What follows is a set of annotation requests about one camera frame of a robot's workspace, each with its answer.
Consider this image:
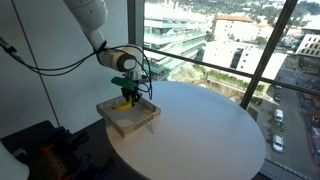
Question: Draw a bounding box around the light wooden tray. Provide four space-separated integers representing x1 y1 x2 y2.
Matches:
96 96 161 138

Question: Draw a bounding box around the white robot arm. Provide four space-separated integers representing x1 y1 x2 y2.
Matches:
63 0 143 109

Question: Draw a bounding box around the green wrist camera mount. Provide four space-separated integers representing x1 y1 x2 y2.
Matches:
111 77 137 91

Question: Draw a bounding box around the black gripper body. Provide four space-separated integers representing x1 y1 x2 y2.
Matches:
121 88 140 100

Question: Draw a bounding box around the round white table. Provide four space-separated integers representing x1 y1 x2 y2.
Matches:
107 81 266 180

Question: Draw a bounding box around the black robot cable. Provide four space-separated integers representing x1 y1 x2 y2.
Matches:
0 35 154 101

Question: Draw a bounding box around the black blue clamp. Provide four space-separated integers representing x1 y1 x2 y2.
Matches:
65 156 116 180

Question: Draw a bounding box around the yellow banana plush toy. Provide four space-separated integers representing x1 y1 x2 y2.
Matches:
113 102 132 111

